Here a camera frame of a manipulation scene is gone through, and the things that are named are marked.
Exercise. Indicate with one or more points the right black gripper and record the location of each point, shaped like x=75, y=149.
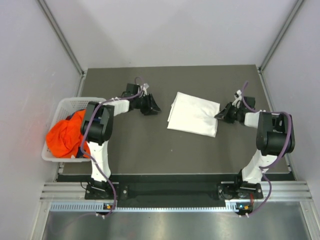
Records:
x=224, y=114

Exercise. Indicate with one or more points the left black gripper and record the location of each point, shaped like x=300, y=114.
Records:
x=151, y=107

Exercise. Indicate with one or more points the white t-shirt red print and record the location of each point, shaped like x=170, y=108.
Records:
x=194, y=115

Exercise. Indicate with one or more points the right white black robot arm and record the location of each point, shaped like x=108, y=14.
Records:
x=274, y=138

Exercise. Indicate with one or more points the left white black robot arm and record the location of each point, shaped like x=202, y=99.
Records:
x=97, y=128

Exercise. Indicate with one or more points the white plastic laundry basket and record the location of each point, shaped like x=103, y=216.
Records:
x=66, y=107

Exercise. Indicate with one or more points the navy blue t-shirt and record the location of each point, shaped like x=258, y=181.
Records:
x=74, y=135

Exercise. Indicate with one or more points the orange t-shirt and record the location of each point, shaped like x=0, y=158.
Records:
x=56, y=140

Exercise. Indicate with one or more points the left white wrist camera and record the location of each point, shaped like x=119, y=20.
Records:
x=143, y=89

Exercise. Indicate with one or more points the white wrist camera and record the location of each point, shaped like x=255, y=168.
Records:
x=143, y=89
x=237, y=99

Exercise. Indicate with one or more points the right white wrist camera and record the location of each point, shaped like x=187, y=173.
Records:
x=237, y=99

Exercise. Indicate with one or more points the right aluminium corner post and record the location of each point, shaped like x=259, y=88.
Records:
x=298, y=4

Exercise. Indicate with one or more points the aluminium corner post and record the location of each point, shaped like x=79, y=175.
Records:
x=60, y=35
x=298, y=4

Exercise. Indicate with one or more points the grey slotted cable duct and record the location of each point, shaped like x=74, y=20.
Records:
x=105, y=207

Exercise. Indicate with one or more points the aluminium frame rail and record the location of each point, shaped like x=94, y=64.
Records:
x=282, y=191

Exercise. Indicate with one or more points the left aluminium corner post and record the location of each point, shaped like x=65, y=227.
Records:
x=60, y=35

